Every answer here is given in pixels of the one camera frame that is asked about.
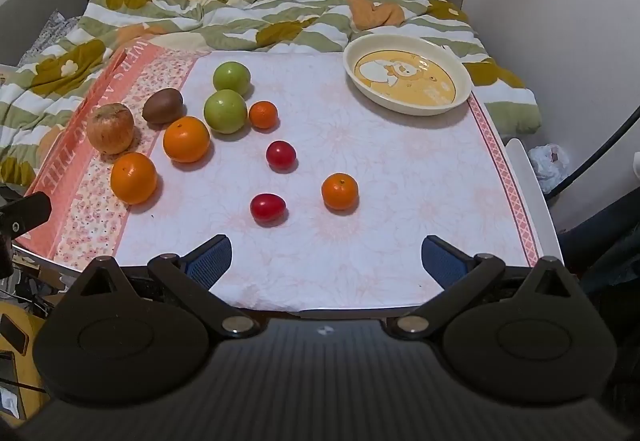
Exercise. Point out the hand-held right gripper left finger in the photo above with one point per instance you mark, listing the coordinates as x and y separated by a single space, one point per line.
212 262

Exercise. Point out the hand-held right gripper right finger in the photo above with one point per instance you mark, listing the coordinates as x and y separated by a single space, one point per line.
440 262

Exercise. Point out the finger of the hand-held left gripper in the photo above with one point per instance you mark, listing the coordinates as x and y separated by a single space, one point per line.
27 216

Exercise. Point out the red cherry tomato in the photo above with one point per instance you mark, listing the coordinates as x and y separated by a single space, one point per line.
268 208
280 155

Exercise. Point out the large orange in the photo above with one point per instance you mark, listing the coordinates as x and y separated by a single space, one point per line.
186 139
133 178

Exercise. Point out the small mandarin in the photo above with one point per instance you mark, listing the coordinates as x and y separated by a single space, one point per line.
263 115
340 191

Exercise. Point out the cream plate with bear print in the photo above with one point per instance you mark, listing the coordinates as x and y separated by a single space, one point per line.
407 76

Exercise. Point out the white and pink tablecloth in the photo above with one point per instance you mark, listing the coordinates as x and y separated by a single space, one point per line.
390 181

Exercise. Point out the black rectangular device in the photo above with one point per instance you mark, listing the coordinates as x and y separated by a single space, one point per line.
14 333

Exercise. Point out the printed paper box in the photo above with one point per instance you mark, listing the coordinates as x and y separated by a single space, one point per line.
7 76

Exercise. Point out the white plastic bag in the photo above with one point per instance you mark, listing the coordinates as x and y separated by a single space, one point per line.
547 166

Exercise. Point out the green apple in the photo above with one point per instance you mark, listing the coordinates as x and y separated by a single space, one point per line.
225 111
231 77

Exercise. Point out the yellow wooden board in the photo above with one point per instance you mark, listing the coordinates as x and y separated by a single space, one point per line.
27 371

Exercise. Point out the brown kiwi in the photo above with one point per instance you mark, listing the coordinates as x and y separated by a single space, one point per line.
162 106

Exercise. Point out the dark cloth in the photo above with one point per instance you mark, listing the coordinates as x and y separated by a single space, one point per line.
610 241

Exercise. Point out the grey patterned sheet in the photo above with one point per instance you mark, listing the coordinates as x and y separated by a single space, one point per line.
57 28

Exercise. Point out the green striped floral blanket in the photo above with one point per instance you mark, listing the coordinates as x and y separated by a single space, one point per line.
250 16

